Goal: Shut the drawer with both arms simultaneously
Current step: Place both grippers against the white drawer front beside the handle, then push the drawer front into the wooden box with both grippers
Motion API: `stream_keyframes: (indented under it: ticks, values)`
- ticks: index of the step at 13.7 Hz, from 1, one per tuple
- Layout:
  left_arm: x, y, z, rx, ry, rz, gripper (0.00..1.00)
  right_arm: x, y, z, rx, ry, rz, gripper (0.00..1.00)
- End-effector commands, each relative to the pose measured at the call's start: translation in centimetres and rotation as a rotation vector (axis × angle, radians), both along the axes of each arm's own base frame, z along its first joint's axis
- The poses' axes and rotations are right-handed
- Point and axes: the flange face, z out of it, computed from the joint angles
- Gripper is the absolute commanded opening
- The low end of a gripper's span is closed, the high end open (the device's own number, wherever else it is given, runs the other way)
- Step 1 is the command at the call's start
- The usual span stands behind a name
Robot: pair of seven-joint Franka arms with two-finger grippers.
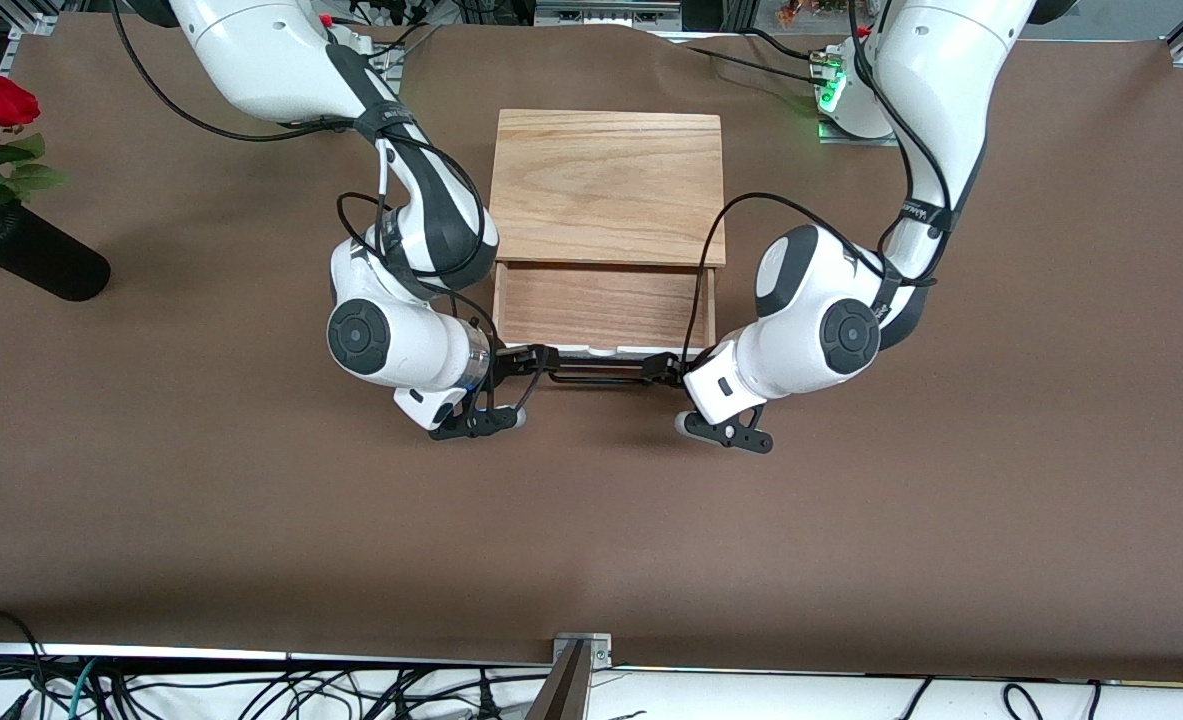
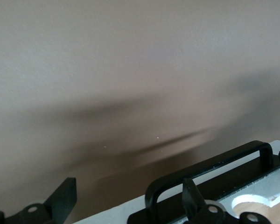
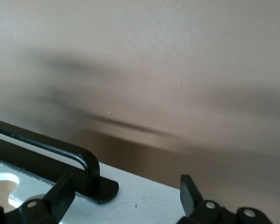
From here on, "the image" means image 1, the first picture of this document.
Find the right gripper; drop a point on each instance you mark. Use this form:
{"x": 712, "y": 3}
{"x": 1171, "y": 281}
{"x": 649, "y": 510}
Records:
{"x": 507, "y": 361}

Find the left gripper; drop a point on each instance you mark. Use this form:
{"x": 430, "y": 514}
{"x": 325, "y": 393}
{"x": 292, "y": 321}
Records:
{"x": 692, "y": 360}

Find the wooden drawer with white front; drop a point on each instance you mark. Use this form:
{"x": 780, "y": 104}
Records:
{"x": 601, "y": 305}

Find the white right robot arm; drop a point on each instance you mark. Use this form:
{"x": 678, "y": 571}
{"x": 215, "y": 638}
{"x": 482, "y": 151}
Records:
{"x": 251, "y": 60}

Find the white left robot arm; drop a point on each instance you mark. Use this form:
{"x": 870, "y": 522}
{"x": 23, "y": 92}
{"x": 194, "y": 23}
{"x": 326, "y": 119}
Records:
{"x": 951, "y": 60}

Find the wooden drawer cabinet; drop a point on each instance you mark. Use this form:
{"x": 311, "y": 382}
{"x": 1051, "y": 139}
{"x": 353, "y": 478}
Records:
{"x": 606, "y": 185}

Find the brown table mat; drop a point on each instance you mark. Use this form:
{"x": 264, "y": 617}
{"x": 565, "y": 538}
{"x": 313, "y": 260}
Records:
{"x": 591, "y": 520}

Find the grey metal device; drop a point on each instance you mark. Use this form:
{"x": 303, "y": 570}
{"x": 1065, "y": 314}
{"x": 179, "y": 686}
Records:
{"x": 606, "y": 12}

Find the black cylindrical vase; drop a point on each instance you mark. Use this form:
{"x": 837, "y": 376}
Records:
{"x": 41, "y": 260}

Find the red artificial rose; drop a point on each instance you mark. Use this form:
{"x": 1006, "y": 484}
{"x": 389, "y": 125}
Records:
{"x": 6, "y": 100}

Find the metal corner bracket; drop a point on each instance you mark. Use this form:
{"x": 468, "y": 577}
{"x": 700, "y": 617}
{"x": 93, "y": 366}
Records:
{"x": 581, "y": 648}

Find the aluminium camera post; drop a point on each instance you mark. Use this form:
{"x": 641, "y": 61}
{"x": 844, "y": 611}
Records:
{"x": 561, "y": 690}

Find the aluminium table edge rail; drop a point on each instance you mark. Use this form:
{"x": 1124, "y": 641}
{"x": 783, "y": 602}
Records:
{"x": 251, "y": 653}

